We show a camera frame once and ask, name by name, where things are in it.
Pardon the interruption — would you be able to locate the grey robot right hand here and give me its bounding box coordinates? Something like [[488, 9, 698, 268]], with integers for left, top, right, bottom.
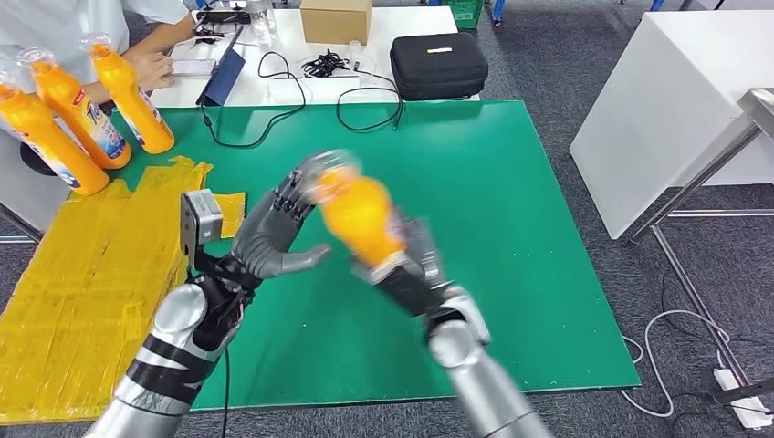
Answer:
[[393, 214, 454, 293]]

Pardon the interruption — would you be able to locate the orange detergent bottle clear cap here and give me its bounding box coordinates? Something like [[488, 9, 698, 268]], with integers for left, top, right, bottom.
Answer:
[[79, 33, 176, 156], [298, 150, 407, 271], [16, 47, 133, 171], [0, 69, 110, 198]]

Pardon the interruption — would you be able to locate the black round stool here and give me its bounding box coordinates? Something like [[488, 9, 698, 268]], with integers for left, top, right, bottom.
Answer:
[[19, 143, 58, 178]]

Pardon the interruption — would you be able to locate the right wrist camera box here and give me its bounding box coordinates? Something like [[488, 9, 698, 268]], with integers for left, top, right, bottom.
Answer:
[[352, 252, 452, 318]]

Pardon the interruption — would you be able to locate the bundle of black cables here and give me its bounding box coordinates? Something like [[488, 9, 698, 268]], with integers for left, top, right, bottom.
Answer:
[[300, 49, 352, 79]]

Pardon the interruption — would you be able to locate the yellow tape patch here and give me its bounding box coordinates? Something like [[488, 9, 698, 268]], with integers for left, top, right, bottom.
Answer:
[[0, 155, 248, 424]]

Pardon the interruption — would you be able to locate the dark blue tablet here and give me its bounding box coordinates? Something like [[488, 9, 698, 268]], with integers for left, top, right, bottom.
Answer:
[[194, 24, 246, 108]]

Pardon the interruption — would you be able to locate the white table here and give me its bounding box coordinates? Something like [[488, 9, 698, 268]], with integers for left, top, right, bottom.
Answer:
[[148, 5, 482, 109], [568, 8, 774, 242]]

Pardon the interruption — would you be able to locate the white floor cable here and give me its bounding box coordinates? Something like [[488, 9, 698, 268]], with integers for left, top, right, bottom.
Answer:
[[619, 309, 733, 420]]

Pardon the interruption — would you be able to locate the green plastic crate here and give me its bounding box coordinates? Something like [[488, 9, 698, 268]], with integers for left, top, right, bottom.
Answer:
[[441, 0, 485, 30]]

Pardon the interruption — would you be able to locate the white power strip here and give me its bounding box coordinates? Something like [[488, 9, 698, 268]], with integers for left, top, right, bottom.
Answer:
[[712, 367, 774, 432]]

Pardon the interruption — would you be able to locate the brown cardboard box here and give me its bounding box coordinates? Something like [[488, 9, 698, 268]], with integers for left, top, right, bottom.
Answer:
[[299, 0, 373, 46]]

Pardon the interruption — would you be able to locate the black zip case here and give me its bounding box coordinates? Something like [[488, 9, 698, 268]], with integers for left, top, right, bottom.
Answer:
[[390, 31, 490, 102]]

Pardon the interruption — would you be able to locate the person's right hand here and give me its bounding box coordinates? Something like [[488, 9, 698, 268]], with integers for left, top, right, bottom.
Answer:
[[130, 51, 176, 92]]

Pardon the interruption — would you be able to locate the silver metal stand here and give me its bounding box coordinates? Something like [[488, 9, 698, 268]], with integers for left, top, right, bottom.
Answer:
[[625, 87, 774, 406]]

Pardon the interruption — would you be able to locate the person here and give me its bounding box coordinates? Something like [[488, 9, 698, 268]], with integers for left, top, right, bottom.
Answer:
[[0, 0, 196, 143]]

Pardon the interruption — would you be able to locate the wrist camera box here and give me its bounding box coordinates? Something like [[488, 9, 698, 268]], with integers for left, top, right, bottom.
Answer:
[[352, 252, 452, 318], [179, 188, 225, 268]]

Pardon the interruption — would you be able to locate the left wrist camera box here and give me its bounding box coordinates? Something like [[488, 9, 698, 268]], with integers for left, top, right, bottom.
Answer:
[[179, 188, 225, 268]]

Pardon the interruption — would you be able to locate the black cable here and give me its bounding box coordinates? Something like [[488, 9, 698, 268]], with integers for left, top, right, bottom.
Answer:
[[198, 49, 308, 150], [335, 68, 405, 133]]

